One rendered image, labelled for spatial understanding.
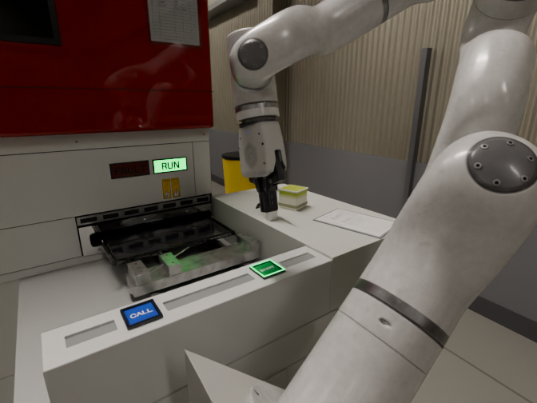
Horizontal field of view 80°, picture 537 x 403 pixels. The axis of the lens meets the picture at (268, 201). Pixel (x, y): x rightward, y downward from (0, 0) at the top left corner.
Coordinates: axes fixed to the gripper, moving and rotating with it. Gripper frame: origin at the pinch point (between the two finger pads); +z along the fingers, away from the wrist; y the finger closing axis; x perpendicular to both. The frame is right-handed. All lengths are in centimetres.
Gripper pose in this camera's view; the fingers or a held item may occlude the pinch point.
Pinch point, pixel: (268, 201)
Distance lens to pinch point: 63.7
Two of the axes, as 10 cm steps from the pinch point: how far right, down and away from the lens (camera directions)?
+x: 8.1, -1.7, 5.6
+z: 1.2, 9.8, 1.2
